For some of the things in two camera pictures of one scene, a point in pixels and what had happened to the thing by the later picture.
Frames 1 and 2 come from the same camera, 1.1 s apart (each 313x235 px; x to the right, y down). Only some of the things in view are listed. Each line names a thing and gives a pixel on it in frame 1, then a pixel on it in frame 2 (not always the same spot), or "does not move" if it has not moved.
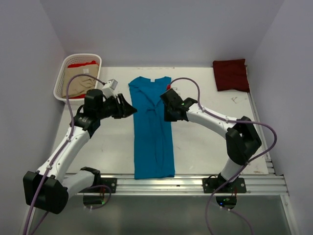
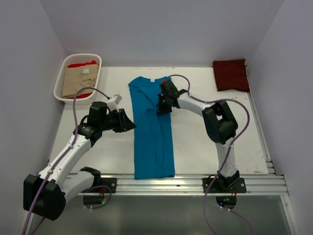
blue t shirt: (153, 138) does not move
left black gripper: (123, 109) -> (124, 124)
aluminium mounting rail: (191, 184) does not move
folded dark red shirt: (231, 74) does not move
